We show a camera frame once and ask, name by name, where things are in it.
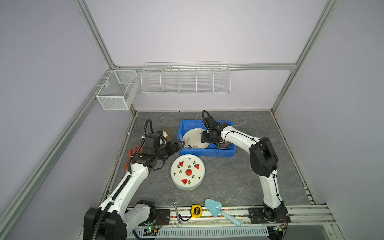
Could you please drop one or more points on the teal garden trowel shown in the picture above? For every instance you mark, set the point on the teal garden trowel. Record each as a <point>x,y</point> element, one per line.
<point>215,208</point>

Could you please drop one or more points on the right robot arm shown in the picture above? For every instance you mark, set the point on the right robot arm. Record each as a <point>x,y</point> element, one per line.
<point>263,161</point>

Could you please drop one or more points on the amber glass cup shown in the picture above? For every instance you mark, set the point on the amber glass cup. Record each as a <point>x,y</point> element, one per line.
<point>167,132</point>

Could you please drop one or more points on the white mesh box basket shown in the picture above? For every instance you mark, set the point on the white mesh box basket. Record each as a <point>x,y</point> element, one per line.
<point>118,91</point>

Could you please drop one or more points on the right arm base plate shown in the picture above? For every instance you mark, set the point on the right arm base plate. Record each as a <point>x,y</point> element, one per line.
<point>259,215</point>

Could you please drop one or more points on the silver wrench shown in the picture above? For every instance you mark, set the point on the silver wrench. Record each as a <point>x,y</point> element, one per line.
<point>177,214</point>

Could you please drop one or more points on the floral cream plate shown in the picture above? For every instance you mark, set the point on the floral cream plate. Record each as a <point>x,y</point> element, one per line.
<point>193,139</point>

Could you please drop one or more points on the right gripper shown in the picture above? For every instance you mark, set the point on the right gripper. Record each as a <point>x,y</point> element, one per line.
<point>204,138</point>

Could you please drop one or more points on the white wire shelf basket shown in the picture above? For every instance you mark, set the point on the white wire shelf basket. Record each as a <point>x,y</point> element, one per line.
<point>186,78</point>

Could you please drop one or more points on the orange work glove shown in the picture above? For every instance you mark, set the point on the orange work glove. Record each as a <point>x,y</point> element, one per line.
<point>134,150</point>

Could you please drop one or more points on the green glass cup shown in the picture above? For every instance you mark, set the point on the green glass cup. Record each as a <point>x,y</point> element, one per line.
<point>244,131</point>

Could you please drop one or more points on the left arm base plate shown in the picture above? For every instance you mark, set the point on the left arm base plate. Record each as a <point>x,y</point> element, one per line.
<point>158,218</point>

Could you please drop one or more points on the white vent grille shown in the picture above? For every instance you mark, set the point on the white vent grille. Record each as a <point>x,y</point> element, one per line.
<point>203,233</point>

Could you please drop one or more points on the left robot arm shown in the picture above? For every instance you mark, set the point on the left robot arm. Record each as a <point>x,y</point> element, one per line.
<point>111,220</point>

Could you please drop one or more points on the yellow tape measure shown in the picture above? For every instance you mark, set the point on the yellow tape measure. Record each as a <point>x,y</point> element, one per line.
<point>196,211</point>

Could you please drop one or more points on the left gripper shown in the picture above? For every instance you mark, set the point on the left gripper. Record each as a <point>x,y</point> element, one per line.
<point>173,151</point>

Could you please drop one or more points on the blue plastic bin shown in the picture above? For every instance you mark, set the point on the blue plastic bin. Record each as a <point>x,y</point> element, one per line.
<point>211,151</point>

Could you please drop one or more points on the watermelon pattern plate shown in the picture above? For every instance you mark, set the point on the watermelon pattern plate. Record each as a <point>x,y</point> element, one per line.
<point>188,172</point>

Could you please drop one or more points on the orange blue patterned bowl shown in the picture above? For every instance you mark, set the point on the orange blue patterned bowl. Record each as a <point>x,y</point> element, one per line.
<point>223,145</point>

